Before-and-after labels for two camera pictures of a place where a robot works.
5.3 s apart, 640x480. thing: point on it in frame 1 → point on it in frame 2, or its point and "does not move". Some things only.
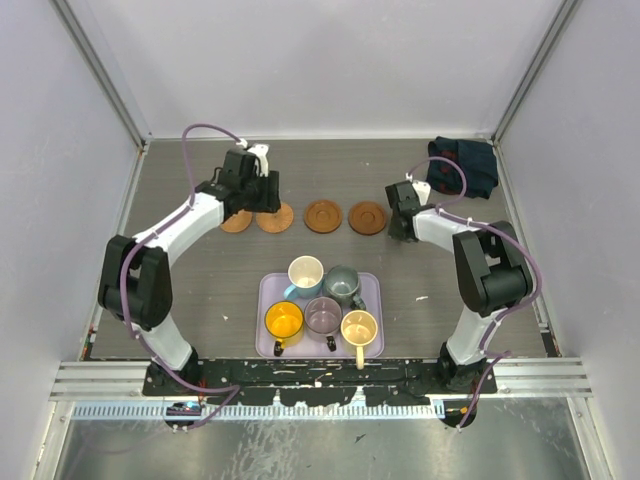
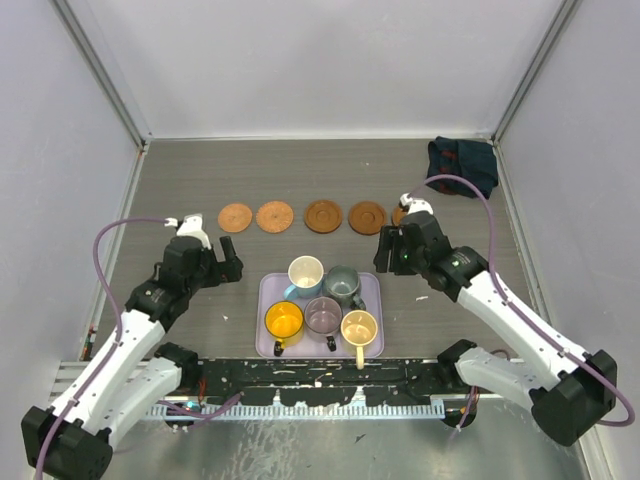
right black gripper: (393, 234) → (381, 259)
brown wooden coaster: (322, 216) does not move
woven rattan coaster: (237, 223) does not move
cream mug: (359, 328) does not move
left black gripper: (269, 201) → (222, 272)
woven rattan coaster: (275, 222) does not move
